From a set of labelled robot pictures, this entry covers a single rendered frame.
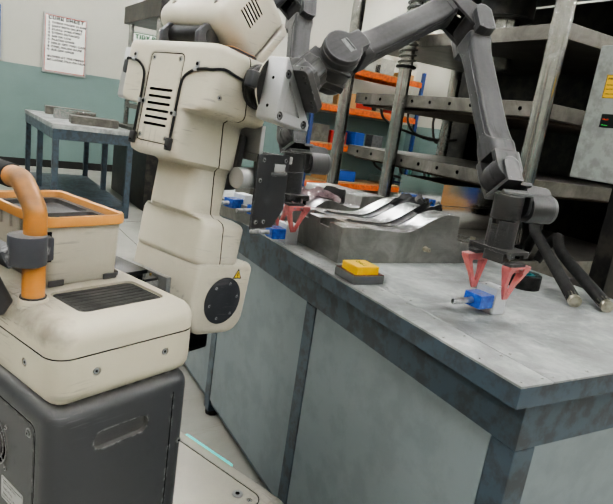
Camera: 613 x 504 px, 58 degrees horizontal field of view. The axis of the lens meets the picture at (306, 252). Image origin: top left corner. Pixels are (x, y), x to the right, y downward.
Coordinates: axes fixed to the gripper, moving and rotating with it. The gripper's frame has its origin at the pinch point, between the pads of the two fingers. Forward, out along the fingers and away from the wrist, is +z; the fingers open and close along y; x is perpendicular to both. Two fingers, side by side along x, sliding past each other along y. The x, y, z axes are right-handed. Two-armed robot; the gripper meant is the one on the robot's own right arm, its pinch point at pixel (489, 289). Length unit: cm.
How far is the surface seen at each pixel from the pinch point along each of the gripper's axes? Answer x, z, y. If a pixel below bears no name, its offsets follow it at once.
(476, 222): -94, 4, 80
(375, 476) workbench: 16.6, 42.9, 5.5
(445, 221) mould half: -20.6, -6.7, 32.6
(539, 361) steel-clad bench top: 12.2, 4.5, -21.1
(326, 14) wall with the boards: -463, -196, 755
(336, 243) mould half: 11.7, 0.1, 36.9
